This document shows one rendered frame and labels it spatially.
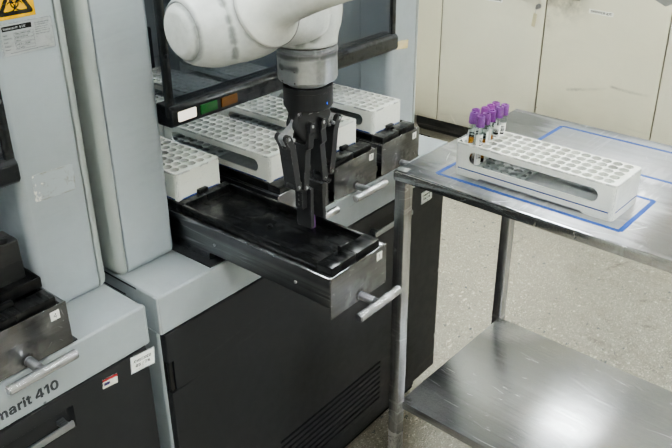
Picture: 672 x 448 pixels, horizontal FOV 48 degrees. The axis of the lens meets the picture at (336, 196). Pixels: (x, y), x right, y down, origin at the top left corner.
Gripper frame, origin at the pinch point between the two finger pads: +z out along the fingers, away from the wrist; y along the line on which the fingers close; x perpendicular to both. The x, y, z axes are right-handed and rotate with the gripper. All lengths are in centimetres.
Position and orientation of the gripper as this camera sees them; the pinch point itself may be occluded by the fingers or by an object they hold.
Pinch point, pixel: (311, 203)
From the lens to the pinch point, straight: 121.6
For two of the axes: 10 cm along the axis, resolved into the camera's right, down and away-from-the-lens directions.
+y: -6.4, 3.4, -6.9
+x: 7.7, 2.7, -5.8
